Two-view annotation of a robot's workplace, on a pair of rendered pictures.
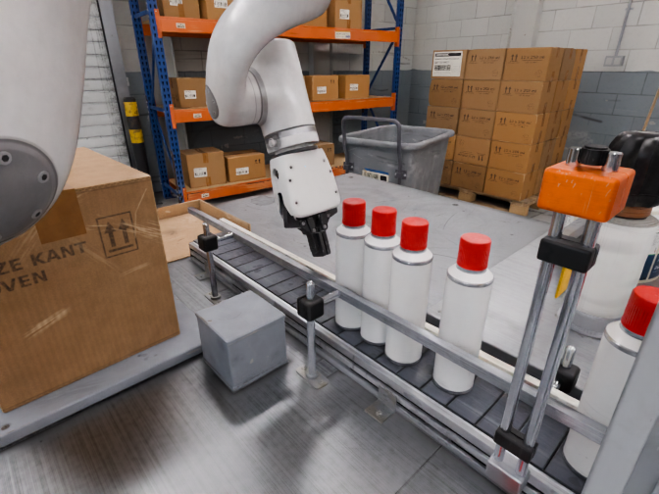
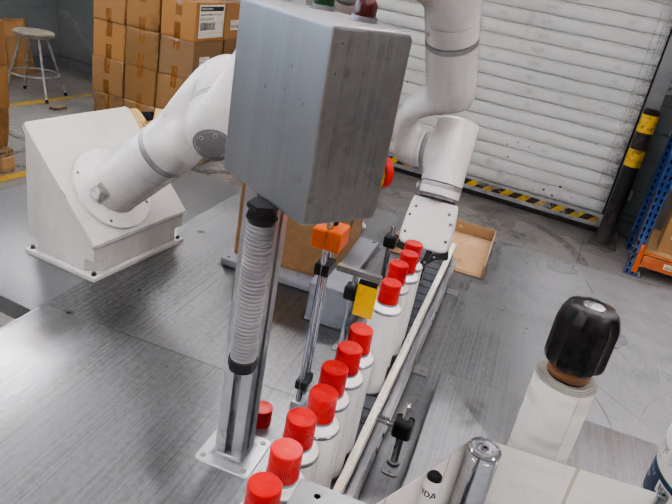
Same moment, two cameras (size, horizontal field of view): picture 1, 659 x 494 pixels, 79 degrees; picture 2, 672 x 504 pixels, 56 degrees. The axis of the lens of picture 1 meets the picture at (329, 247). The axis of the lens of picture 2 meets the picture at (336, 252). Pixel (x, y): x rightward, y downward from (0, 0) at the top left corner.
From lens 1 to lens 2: 0.91 m
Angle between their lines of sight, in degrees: 52
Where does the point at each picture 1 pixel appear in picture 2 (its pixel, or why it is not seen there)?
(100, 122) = (606, 127)
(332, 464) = (282, 364)
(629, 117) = not seen: outside the picture
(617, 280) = (522, 425)
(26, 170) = (221, 141)
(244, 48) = (399, 119)
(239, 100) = (400, 148)
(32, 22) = not seen: hidden behind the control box
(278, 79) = (437, 144)
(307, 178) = (424, 219)
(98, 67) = (642, 64)
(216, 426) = (276, 319)
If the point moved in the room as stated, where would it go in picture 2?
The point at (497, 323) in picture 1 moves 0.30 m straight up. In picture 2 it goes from (463, 413) to (514, 253)
